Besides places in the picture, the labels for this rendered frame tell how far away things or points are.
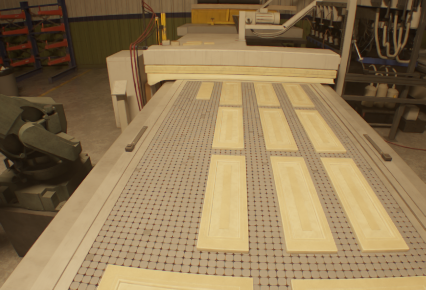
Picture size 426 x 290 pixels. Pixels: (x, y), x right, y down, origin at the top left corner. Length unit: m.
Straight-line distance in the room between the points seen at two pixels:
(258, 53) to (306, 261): 2.39
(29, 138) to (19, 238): 0.94
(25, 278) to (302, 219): 1.08
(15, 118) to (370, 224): 1.78
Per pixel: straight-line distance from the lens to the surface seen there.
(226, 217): 1.14
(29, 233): 2.23
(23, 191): 2.00
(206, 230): 1.08
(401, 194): 1.55
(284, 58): 3.09
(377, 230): 1.26
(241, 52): 3.03
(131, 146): 1.66
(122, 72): 3.77
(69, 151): 1.75
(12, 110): 1.64
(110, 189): 1.38
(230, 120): 1.95
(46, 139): 1.65
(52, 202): 1.92
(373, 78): 3.73
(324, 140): 1.81
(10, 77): 6.27
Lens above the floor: 1.69
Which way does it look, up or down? 26 degrees down
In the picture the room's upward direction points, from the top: straight up
